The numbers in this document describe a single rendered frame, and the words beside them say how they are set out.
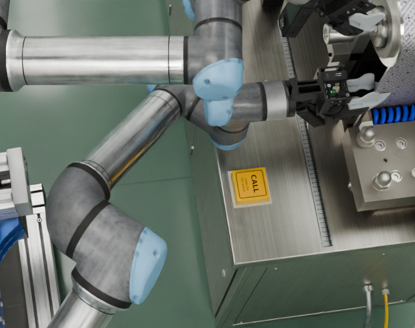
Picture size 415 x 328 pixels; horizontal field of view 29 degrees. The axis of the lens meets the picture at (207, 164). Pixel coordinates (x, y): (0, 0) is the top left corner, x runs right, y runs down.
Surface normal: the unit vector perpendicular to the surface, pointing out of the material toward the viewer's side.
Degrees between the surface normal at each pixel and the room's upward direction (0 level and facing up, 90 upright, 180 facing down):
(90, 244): 29
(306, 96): 90
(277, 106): 44
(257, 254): 0
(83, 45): 8
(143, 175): 0
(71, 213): 14
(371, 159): 0
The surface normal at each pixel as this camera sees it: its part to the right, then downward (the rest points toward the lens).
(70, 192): -0.13, -0.70
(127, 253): -0.01, -0.24
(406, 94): 0.14, 0.93
